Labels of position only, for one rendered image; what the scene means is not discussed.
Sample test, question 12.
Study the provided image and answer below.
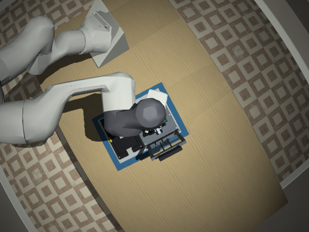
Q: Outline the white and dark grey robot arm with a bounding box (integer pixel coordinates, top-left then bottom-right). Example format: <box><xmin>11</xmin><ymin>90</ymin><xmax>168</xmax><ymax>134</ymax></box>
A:
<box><xmin>0</xmin><ymin>12</ymin><xmax>168</xmax><ymax>144</ymax></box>

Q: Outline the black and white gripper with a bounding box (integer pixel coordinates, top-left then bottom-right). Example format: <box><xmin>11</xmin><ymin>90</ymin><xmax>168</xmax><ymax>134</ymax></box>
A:
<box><xmin>153</xmin><ymin>128</ymin><xmax>163</xmax><ymax>135</ymax></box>

